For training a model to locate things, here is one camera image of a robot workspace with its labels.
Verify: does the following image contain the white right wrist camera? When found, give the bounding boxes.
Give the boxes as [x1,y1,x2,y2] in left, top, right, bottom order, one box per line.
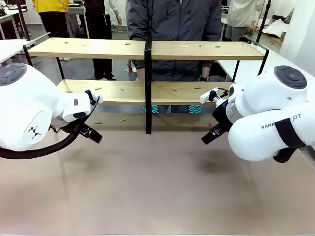
[199,87,221,104]

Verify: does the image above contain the white side table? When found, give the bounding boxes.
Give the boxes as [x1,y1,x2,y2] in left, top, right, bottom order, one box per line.
[217,42,315,82]
[0,32,52,64]

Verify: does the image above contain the black stand pole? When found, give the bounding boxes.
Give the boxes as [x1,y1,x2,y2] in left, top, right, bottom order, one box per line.
[255,0,272,44]

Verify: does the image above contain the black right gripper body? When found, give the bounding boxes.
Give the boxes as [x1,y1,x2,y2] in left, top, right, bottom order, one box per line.
[211,99,232,132]

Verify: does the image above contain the two-tier wooden black-frame shelf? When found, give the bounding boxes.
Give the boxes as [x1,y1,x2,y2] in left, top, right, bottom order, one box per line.
[23,36,270,135]

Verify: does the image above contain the person in grey jacket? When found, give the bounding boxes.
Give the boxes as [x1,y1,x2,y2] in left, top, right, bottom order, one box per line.
[126,0,223,82]

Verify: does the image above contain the background grey desk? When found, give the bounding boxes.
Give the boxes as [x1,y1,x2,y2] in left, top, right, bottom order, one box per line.
[65,3,90,39]

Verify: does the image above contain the white sheet on bench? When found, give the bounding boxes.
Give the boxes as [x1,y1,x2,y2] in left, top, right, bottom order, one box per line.
[262,17,294,38]

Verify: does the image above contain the bystander in yellow jacket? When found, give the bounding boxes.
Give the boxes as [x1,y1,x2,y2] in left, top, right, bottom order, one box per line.
[31,0,71,39]

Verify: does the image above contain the bystander in white shirt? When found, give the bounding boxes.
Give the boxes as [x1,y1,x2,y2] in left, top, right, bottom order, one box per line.
[225,0,266,42]

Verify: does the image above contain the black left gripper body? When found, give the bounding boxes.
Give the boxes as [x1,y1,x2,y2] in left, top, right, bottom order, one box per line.
[73,122,94,137]

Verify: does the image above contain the black strap on right arm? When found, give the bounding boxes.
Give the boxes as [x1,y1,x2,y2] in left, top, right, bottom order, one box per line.
[272,118,306,163]

